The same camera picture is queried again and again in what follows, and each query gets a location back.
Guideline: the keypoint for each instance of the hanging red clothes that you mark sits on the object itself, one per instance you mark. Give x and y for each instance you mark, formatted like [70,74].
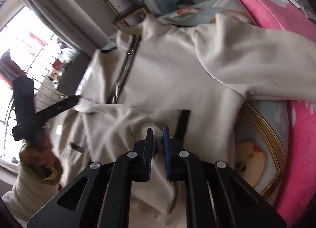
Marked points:
[9,69]

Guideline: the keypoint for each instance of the metal window railing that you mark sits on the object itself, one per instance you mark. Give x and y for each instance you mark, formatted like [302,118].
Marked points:
[38,68]

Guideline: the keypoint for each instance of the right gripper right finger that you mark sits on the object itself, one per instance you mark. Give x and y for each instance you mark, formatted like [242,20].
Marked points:
[215,195]

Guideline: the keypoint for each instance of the cream zip-up jacket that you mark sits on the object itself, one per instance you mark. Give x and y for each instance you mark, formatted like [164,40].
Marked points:
[155,71]

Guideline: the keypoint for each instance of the fruit pattern bed sheet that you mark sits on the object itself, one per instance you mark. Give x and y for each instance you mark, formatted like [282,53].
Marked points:
[261,131]

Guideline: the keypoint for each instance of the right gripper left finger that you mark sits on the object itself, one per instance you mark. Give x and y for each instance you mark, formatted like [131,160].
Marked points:
[100,195]

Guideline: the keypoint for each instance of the person's left hand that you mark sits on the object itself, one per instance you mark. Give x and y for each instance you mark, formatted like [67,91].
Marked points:
[43,166]

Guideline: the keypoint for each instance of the grey window curtain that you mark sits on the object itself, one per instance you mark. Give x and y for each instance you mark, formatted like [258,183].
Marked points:
[85,25]

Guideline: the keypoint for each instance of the cream sleeve left forearm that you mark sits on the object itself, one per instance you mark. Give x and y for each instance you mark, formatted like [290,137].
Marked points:
[30,193]

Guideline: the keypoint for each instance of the wooden chair black seat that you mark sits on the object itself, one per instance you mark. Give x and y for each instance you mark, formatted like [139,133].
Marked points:
[127,13]

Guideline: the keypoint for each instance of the pink floral blanket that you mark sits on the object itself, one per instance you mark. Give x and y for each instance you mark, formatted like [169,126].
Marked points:
[277,61]

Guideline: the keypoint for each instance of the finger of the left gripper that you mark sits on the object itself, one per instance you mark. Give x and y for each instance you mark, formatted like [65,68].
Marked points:
[44,115]

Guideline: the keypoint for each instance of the dark grey cabinet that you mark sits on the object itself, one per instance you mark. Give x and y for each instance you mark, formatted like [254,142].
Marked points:
[71,78]

